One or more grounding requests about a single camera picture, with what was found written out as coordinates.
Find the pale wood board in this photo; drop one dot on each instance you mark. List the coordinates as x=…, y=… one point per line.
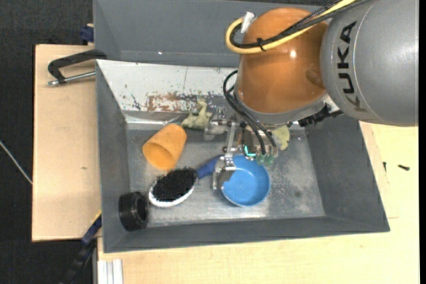
x=63, y=149

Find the pale green lump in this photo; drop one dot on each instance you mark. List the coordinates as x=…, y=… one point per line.
x=282, y=138

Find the blue bowl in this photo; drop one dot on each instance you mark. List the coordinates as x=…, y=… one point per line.
x=248, y=184

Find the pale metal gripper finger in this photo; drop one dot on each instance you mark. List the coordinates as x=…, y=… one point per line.
x=229, y=163
x=218, y=178

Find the orange plastic cup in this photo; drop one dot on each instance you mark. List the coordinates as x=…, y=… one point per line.
x=164, y=146

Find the grey metal bin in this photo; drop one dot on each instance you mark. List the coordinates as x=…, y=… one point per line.
x=293, y=196

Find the pale green toy animal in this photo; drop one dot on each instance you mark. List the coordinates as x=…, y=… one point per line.
x=198, y=119

